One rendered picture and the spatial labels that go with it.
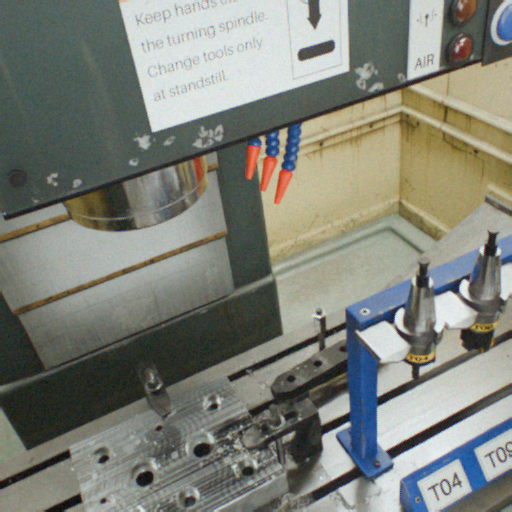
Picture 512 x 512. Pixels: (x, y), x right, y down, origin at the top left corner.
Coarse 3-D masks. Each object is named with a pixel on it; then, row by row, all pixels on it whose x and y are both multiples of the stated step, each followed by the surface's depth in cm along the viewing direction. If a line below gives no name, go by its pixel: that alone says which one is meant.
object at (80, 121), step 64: (0, 0) 31; (64, 0) 32; (384, 0) 41; (448, 0) 44; (0, 64) 32; (64, 64) 34; (128, 64) 36; (384, 64) 44; (0, 128) 34; (64, 128) 36; (128, 128) 38; (192, 128) 40; (256, 128) 42; (0, 192) 36; (64, 192) 38
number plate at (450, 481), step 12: (444, 468) 89; (456, 468) 89; (420, 480) 88; (432, 480) 88; (444, 480) 89; (456, 480) 89; (432, 492) 88; (444, 492) 88; (456, 492) 89; (432, 504) 88; (444, 504) 88
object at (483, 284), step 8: (480, 248) 76; (480, 256) 76; (488, 256) 75; (496, 256) 75; (480, 264) 76; (488, 264) 76; (496, 264) 76; (472, 272) 78; (480, 272) 77; (488, 272) 76; (496, 272) 76; (472, 280) 79; (480, 280) 77; (488, 280) 77; (496, 280) 77; (472, 288) 79; (480, 288) 78; (488, 288) 77; (496, 288) 77; (472, 296) 79; (480, 296) 78; (488, 296) 78; (496, 296) 78
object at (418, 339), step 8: (400, 312) 78; (400, 320) 77; (440, 320) 76; (400, 328) 76; (408, 328) 76; (440, 328) 75; (408, 336) 75; (416, 336) 75; (424, 336) 74; (432, 336) 76; (440, 336) 77; (416, 344) 76; (424, 344) 76
